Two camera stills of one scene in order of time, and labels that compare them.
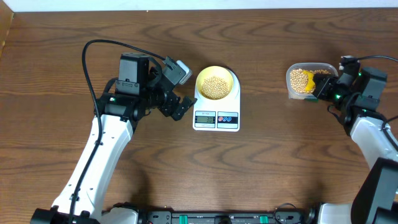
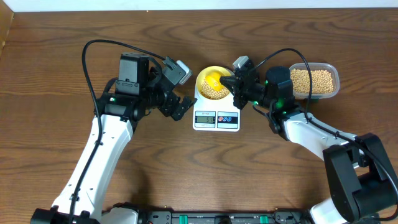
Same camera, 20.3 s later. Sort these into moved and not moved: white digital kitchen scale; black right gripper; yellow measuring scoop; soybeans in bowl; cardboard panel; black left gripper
Moved: black right gripper; yellow measuring scoop
Not moved: white digital kitchen scale; soybeans in bowl; black left gripper; cardboard panel
